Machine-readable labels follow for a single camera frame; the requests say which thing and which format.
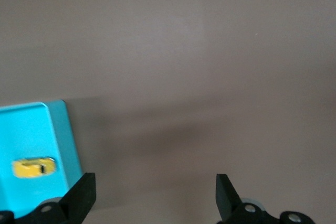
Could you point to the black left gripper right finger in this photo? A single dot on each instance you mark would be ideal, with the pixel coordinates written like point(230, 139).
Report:
point(225, 195)

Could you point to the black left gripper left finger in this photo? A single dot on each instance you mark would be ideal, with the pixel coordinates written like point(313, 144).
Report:
point(78, 195)

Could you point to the yellow block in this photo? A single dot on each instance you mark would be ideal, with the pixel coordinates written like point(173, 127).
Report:
point(31, 167)

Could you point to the teal plastic bin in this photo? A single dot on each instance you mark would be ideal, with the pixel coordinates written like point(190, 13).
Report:
point(29, 132)

